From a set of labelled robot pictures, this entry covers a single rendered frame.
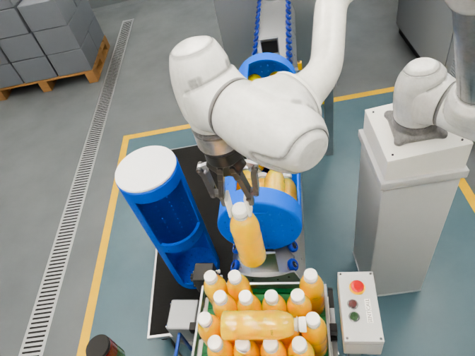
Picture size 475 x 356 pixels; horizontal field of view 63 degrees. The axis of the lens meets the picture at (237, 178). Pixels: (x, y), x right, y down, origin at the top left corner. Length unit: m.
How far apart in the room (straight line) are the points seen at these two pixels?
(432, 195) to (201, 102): 1.26
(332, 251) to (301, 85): 2.02
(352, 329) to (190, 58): 0.82
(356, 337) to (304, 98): 0.74
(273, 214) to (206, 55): 0.74
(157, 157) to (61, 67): 3.12
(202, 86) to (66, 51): 4.06
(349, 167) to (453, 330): 1.24
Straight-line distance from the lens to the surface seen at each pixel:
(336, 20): 0.74
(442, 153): 1.55
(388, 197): 1.64
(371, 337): 1.14
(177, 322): 1.49
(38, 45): 4.70
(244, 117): 0.55
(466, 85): 1.23
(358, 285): 1.18
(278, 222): 1.29
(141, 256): 2.78
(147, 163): 1.76
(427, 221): 1.86
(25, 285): 3.12
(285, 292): 1.41
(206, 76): 0.61
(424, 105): 1.41
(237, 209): 0.92
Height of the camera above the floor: 2.17
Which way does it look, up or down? 47 degrees down
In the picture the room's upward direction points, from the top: 15 degrees counter-clockwise
